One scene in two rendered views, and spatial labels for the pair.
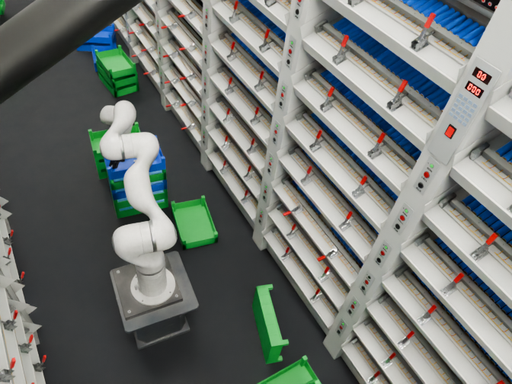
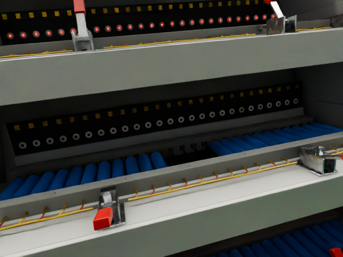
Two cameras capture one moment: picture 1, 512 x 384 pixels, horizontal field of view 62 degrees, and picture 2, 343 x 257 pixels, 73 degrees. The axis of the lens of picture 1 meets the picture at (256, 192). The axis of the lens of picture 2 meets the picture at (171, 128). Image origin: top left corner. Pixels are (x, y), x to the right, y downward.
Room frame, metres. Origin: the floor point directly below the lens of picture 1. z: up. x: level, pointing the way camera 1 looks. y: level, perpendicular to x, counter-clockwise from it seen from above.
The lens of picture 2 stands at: (1.12, 0.00, 0.59)
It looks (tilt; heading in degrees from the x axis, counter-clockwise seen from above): 7 degrees up; 295
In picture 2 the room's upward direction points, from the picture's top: 11 degrees counter-clockwise
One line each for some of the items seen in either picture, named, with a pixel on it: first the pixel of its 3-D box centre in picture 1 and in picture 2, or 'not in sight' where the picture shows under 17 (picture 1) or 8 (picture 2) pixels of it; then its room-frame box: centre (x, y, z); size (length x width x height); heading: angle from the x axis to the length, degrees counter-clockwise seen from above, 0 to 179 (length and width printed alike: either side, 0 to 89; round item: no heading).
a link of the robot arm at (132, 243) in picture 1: (139, 248); not in sight; (0.92, 0.41, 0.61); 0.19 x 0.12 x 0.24; 114
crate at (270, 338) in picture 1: (269, 323); not in sight; (0.95, -0.16, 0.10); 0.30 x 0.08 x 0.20; 19
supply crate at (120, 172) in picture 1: (133, 156); not in sight; (1.66, 0.69, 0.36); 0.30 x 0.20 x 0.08; 119
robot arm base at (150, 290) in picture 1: (152, 274); not in sight; (0.94, 0.38, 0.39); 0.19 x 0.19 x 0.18
